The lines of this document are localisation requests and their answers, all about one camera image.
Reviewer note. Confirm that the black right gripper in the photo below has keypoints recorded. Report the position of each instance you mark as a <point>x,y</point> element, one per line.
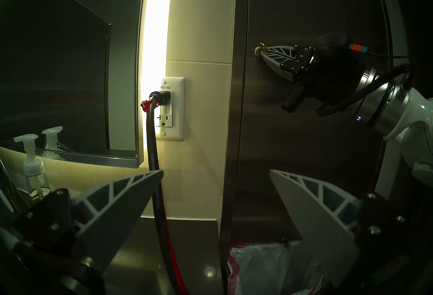
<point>331,78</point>

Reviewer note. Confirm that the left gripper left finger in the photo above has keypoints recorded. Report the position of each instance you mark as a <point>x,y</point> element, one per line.
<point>111,216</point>

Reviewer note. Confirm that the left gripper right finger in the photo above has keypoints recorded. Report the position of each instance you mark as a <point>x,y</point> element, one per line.
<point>324,230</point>

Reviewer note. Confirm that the stainless steel dispenser door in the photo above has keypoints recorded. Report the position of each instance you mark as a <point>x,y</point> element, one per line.
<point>304,162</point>

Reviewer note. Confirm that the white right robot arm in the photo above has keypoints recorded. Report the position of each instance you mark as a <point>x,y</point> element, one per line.
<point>416,122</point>

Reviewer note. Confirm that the stainless steel dispenser cabinet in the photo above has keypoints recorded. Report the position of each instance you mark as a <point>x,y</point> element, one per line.
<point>236,95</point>

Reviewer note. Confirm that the dark vanity counter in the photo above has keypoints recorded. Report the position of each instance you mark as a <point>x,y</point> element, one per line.
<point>149,257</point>

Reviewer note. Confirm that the clear pink-rimmed trash liner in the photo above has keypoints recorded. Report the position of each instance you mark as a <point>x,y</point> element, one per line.
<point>264,270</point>

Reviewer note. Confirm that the clear soap pump bottle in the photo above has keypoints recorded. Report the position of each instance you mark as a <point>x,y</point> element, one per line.
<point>33,172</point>

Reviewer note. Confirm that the vertical light strip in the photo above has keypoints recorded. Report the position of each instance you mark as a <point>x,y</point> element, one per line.
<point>157,27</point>

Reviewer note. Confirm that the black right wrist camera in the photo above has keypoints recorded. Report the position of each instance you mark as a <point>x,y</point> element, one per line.
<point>333,44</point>

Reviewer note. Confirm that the white wall outlet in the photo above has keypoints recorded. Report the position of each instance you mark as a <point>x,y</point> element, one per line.
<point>177,118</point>

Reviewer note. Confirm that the wall mirror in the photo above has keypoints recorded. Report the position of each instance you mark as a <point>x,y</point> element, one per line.
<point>67,78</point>

